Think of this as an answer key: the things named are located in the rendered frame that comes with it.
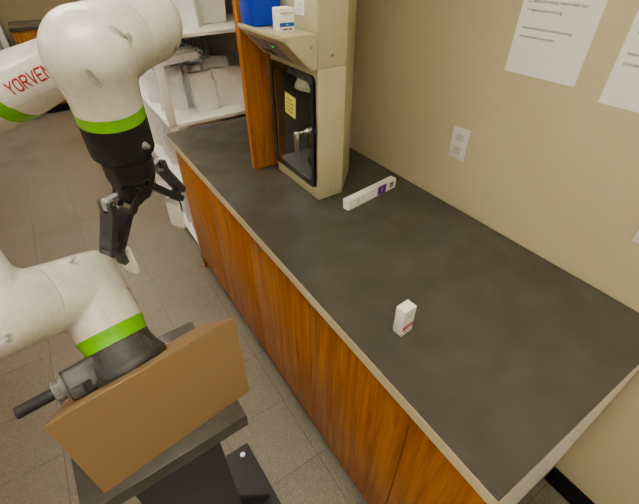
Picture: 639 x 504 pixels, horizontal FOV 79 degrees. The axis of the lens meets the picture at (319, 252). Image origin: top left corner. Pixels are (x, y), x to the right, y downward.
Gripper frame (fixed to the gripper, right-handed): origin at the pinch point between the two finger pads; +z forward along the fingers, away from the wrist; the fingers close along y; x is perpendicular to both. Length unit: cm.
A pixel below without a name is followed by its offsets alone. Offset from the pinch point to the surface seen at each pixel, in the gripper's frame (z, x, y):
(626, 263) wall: 18, 102, -60
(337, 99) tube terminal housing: 4, 7, -83
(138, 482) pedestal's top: 28.5, 12.6, 31.8
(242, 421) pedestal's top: 30.1, 24.3, 14.2
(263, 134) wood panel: 31, -26, -92
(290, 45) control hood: -14, -5, -71
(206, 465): 51, 17, 21
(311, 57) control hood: -10, 0, -76
